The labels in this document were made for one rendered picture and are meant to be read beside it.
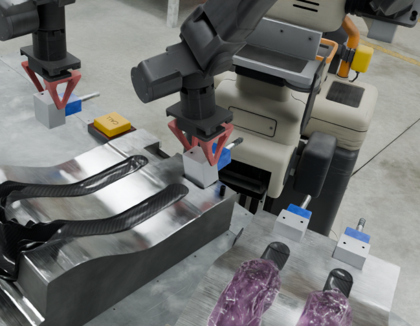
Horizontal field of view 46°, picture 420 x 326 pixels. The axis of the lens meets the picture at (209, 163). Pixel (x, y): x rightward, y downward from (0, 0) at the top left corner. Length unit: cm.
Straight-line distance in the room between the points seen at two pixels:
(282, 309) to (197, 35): 39
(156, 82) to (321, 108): 77
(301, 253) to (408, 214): 171
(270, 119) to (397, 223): 139
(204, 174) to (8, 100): 61
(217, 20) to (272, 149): 55
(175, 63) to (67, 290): 35
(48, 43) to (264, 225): 49
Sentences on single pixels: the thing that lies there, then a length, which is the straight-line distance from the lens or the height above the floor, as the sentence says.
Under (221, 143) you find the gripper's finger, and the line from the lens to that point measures 85.
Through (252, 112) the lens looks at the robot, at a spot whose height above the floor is 87.
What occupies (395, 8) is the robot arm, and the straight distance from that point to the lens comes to 95.
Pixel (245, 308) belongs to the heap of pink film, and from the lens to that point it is 69.
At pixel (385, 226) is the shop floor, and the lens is 241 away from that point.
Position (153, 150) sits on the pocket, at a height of 87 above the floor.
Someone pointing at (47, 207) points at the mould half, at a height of 93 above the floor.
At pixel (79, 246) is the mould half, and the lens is 71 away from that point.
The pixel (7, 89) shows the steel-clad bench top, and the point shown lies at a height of 80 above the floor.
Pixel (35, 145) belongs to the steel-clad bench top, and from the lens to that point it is 113.
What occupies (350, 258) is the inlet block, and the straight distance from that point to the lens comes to 86.
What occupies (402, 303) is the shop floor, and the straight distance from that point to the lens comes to 210.
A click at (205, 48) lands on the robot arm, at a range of 70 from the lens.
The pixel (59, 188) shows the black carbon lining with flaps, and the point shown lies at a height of 89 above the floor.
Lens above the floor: 144
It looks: 35 degrees down
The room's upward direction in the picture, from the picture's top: 9 degrees clockwise
